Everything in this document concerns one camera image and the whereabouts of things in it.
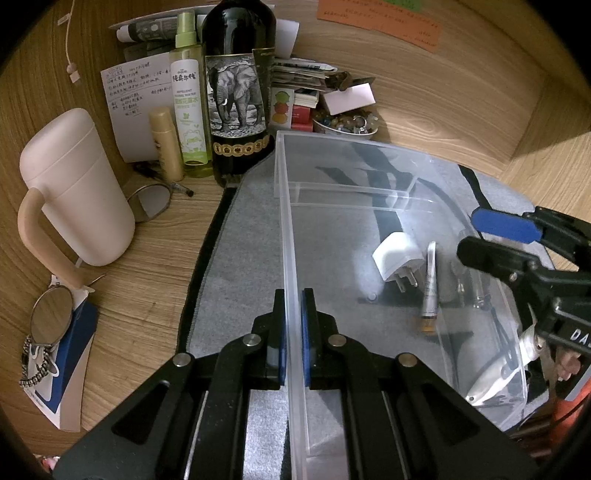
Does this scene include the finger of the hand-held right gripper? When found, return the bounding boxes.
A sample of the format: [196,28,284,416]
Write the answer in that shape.
[457,236,561,301]
[471,207,591,273]

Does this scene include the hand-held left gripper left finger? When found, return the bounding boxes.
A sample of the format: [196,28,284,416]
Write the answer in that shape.
[53,288,289,480]

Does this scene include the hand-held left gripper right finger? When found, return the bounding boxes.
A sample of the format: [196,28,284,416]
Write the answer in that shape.
[300,287,541,480]

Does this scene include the white handheld massager device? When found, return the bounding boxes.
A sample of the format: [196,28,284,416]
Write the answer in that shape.
[466,323,539,407]

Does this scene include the clear plastic storage bin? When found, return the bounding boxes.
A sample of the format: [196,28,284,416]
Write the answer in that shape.
[274,130,529,480]

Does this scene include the person's right hand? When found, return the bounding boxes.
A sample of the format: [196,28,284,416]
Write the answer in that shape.
[544,344,583,384]

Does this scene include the silver cosmetic tube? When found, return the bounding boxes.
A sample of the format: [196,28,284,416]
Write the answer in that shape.
[419,241,439,334]

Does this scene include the white charger plug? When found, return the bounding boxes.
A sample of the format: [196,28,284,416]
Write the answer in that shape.
[373,231,424,294]

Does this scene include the grey mat with black letters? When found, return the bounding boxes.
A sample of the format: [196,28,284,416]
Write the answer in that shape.
[178,152,561,480]

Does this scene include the bowl of trinkets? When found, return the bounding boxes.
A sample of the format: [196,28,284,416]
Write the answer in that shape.
[311,111,382,139]

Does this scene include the round lens glasses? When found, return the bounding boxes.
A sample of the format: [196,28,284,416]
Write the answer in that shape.
[30,274,107,346]
[127,184,172,224]

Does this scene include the pale pink note card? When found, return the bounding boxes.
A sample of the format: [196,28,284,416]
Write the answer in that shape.
[323,83,376,115]

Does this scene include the black pen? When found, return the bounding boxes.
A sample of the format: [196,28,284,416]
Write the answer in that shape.
[134,164,195,197]

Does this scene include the blue and white tissue box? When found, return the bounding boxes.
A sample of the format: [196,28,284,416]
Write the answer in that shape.
[21,274,100,430]

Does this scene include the small red box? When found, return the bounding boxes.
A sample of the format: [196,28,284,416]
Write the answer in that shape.
[291,105,315,132]

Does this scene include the small yellow bottle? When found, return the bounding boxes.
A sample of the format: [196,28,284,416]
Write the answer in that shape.
[148,107,185,182]

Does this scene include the orange paper note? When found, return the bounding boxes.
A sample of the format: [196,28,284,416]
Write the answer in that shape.
[316,0,443,55]

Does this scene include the card with coloured circles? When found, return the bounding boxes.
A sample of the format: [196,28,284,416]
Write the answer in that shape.
[269,85,296,129]

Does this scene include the green paper note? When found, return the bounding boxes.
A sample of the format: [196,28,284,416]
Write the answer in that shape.
[369,0,423,12]

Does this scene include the pink lidded mug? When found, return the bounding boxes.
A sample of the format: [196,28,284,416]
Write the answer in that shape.
[17,108,136,288]

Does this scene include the stack of cards and papers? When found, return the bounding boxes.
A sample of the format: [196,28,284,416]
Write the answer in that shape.
[272,58,342,109]

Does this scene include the dark wine bottle elephant label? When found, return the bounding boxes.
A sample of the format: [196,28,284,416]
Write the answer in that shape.
[202,0,276,188]

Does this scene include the black carton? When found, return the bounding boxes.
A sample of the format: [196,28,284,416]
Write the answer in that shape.
[253,47,278,134]

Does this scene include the green spray bottle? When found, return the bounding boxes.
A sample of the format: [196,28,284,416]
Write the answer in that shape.
[168,11,215,180]

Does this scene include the white paper sheet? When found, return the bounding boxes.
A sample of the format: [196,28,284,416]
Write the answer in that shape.
[272,18,300,58]

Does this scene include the handwritten white note paper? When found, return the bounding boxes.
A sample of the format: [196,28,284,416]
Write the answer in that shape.
[100,51,174,163]

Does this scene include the beaded bracelet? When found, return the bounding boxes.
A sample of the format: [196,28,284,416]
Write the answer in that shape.
[18,335,52,387]

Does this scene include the white cable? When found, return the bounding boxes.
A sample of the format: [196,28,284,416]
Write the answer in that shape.
[58,0,80,85]

